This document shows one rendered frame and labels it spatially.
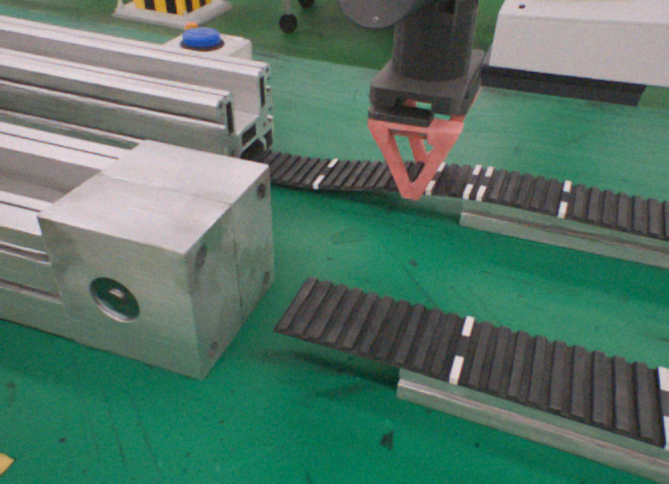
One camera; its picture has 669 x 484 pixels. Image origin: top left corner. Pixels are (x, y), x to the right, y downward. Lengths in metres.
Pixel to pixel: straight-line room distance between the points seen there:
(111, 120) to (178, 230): 0.26
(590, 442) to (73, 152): 0.36
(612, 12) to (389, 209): 0.44
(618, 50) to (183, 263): 0.64
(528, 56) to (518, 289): 0.45
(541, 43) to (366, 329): 0.56
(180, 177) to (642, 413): 0.28
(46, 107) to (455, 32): 0.36
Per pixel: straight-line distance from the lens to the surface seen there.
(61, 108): 0.61
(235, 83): 0.58
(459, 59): 0.46
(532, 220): 0.50
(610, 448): 0.36
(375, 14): 0.38
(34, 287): 0.43
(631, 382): 0.37
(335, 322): 0.36
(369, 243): 0.48
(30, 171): 0.48
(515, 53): 0.85
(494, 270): 0.47
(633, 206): 0.52
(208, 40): 0.69
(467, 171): 0.52
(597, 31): 0.84
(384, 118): 0.45
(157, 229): 0.34
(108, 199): 0.37
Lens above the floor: 1.06
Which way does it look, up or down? 35 degrees down
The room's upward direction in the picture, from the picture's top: 1 degrees clockwise
